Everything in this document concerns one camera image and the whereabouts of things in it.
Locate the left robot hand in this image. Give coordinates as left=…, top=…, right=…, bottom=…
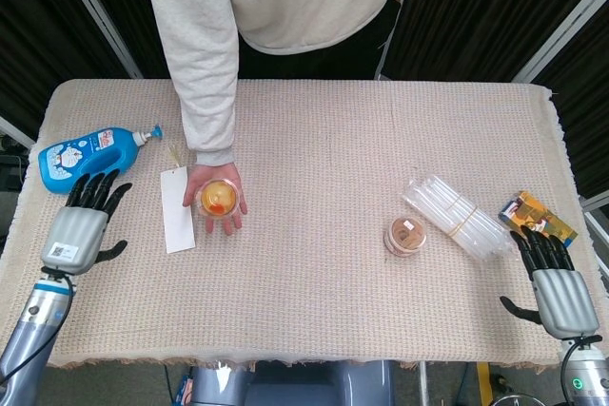
left=39, top=169, right=133, bottom=276

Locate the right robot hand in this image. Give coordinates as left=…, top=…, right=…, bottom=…
left=500, top=225, right=600, bottom=339

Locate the person's bare hand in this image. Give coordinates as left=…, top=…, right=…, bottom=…
left=182, top=162, right=249, bottom=237

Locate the orange jelly cup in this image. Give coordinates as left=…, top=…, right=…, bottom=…
left=197, top=179, right=240, bottom=218

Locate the grey robot base body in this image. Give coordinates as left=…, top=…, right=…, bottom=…
left=188, top=358, right=397, bottom=406

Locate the person's grey sweater forearm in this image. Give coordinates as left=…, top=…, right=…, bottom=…
left=138, top=0, right=240, bottom=167

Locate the white paper bookmark tag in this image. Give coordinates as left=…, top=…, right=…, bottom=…
left=160, top=168, right=197, bottom=255

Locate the blue detergent pump bottle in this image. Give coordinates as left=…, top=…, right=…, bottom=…
left=37, top=125, right=164, bottom=196

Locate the beige woven tablecloth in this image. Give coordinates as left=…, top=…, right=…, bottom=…
left=0, top=78, right=609, bottom=372

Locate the yellow blue small carton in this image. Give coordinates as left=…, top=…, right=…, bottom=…
left=498, top=190, right=580, bottom=249

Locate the bundle of clear plastic tubes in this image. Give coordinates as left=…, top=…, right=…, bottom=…
left=402, top=172, right=511, bottom=261

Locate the round clear box of biscuits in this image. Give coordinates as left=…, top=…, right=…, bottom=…
left=383, top=216, right=428, bottom=260

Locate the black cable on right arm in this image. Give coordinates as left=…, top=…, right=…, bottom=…
left=559, top=334, right=603, bottom=402

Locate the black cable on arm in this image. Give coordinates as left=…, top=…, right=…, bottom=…
left=559, top=334, right=603, bottom=402
left=0, top=268, right=76, bottom=386

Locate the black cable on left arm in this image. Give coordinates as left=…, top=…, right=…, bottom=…
left=0, top=268, right=76, bottom=386

